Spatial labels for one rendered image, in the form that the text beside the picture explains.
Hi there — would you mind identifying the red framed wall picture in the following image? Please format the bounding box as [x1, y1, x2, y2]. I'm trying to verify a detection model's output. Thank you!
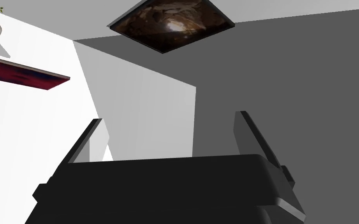
[0, 55, 71, 91]

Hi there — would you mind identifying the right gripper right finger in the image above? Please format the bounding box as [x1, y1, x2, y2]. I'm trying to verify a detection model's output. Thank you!
[232, 110, 282, 170]

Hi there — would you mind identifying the brown framed wall picture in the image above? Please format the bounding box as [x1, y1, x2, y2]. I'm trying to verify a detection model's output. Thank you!
[107, 0, 236, 54]

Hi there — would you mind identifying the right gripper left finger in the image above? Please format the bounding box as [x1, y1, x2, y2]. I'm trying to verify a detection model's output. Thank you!
[67, 118, 110, 164]

